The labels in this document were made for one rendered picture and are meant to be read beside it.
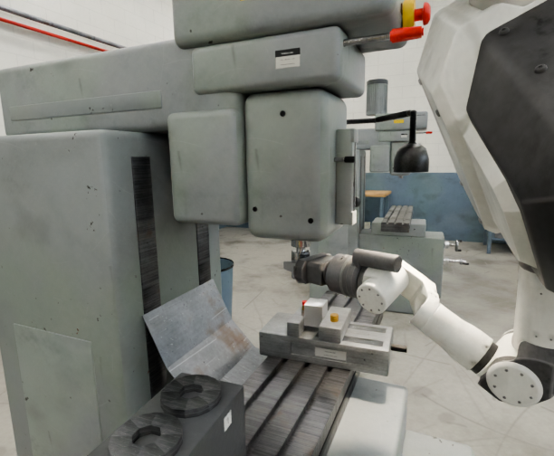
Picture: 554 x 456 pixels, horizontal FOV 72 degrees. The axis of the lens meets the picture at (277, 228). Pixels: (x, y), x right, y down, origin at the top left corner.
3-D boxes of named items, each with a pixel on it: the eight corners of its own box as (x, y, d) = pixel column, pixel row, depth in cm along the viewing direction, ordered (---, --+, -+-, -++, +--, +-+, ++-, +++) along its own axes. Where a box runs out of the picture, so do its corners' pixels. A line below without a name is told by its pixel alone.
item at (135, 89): (279, 131, 102) (278, 52, 99) (237, 126, 82) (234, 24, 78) (70, 141, 134) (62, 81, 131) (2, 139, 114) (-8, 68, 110)
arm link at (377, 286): (366, 283, 88) (413, 294, 80) (339, 308, 81) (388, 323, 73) (358, 239, 84) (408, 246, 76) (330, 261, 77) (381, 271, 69)
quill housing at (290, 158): (348, 228, 98) (349, 98, 93) (324, 245, 80) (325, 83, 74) (280, 224, 106) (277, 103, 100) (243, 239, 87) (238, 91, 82)
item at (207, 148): (282, 213, 107) (281, 116, 103) (239, 227, 85) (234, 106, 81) (224, 210, 115) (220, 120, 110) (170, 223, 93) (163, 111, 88)
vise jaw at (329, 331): (350, 320, 112) (351, 308, 112) (340, 344, 99) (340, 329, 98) (330, 318, 114) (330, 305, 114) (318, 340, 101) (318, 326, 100)
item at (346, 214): (356, 223, 89) (358, 128, 85) (352, 225, 85) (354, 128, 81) (339, 222, 90) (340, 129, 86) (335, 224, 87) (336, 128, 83)
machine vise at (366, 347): (392, 349, 109) (394, 313, 107) (387, 377, 96) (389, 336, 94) (277, 332, 122) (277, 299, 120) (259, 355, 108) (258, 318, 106)
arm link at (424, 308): (381, 270, 85) (434, 310, 79) (359, 291, 79) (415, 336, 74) (393, 251, 81) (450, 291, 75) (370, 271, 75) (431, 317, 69)
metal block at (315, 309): (327, 319, 110) (327, 299, 109) (322, 327, 104) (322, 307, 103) (310, 317, 112) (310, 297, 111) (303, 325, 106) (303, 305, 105)
